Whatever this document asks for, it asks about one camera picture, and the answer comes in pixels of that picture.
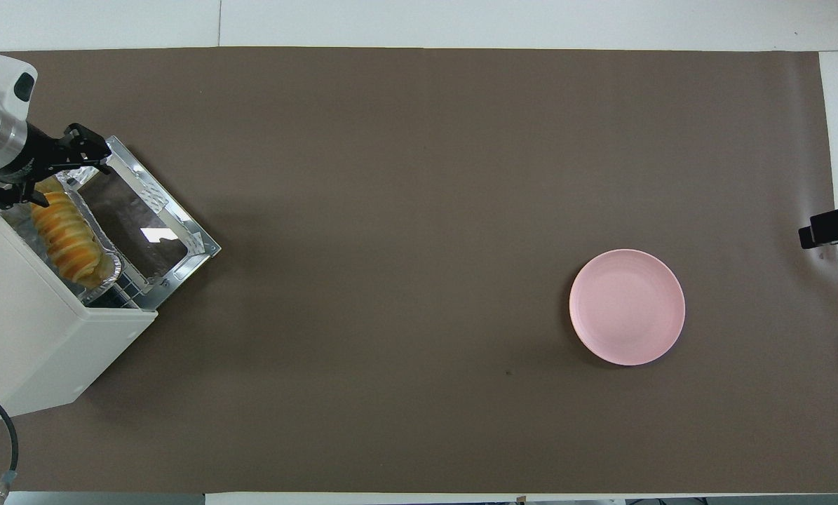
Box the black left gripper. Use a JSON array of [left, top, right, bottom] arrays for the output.
[[0, 123, 113, 210]]

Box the striped orange bread roll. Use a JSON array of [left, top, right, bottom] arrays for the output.
[[29, 191, 104, 287]]

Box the aluminium foil tray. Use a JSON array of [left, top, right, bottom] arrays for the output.
[[1, 172, 123, 290]]

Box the glass oven door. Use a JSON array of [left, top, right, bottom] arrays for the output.
[[54, 135, 222, 311]]

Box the cream toaster oven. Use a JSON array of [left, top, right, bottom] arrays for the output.
[[0, 179, 158, 425]]

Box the pink round plate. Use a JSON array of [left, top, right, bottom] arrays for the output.
[[569, 249, 687, 367]]

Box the brown table mat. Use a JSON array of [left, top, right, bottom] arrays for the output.
[[0, 46, 838, 494]]

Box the metal oven wire rack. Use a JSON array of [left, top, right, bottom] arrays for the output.
[[86, 263, 154, 311]]

